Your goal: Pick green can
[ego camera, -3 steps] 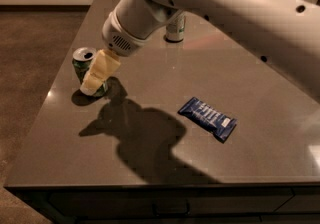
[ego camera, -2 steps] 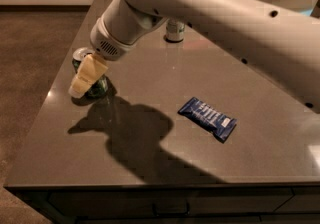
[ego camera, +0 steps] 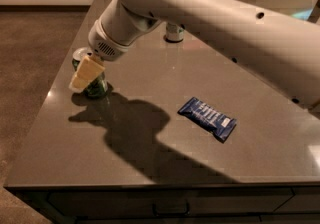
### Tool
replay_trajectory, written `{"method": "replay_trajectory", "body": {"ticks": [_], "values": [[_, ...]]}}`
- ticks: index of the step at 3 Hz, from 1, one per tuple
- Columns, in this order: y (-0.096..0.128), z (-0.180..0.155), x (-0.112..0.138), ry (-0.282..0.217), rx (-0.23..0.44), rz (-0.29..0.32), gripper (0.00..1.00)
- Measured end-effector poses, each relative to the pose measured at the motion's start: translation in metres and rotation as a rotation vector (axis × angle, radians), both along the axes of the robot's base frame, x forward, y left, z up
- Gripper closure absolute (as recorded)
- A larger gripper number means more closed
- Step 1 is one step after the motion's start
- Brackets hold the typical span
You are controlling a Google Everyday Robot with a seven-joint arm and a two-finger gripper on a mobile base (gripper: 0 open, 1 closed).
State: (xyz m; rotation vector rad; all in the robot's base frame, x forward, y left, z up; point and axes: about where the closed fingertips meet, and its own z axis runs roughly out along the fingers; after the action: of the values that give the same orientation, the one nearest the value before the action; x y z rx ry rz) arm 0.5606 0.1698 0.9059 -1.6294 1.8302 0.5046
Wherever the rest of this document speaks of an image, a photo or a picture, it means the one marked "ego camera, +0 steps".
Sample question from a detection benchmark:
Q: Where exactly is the blue snack wrapper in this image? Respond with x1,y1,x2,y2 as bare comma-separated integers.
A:
178,97,237,143

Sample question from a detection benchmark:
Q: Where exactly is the white and green can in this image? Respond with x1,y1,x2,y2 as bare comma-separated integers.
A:
165,23,184,43

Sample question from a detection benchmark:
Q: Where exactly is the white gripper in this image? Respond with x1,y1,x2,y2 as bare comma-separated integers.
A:
69,20,128,93

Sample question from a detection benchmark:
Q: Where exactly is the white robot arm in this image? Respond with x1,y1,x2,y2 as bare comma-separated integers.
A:
69,0,320,111

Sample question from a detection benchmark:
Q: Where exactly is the black drawer handle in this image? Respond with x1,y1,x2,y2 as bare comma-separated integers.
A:
152,202,190,218

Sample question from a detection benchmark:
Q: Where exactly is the green soda can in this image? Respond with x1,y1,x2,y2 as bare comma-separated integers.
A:
72,47,108,99

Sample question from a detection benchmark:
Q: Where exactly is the dark cabinet drawer front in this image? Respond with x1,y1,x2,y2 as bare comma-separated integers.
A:
48,188,292,219

